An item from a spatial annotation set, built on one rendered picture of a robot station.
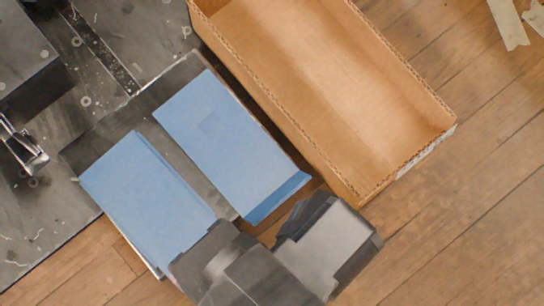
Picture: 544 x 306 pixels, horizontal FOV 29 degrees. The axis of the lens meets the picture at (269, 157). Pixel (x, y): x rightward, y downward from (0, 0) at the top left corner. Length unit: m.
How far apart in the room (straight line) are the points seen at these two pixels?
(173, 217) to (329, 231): 0.26
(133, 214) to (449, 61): 0.35
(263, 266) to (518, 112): 0.43
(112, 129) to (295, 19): 0.21
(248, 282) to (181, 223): 0.30
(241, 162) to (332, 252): 0.26
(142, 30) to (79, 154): 0.15
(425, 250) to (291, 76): 0.21
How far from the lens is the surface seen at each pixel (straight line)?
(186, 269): 0.87
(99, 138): 1.03
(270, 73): 1.05
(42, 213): 1.04
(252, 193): 0.99
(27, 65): 1.00
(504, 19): 1.09
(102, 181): 1.01
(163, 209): 1.00
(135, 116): 1.03
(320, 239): 0.77
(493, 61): 1.08
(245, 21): 1.07
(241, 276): 0.70
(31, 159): 0.97
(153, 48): 1.07
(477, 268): 1.02
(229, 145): 1.01
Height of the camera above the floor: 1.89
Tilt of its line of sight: 75 degrees down
